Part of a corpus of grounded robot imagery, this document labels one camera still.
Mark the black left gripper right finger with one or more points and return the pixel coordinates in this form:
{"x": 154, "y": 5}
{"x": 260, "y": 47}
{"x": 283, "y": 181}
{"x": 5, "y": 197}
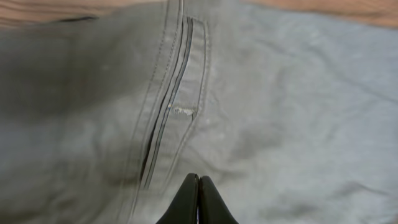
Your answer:
{"x": 211, "y": 207}

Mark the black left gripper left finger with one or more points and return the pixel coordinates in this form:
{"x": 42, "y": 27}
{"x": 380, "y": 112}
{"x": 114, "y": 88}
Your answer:
{"x": 184, "y": 206}

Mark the grey cargo shorts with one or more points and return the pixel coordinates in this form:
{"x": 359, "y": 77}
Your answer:
{"x": 293, "y": 115}

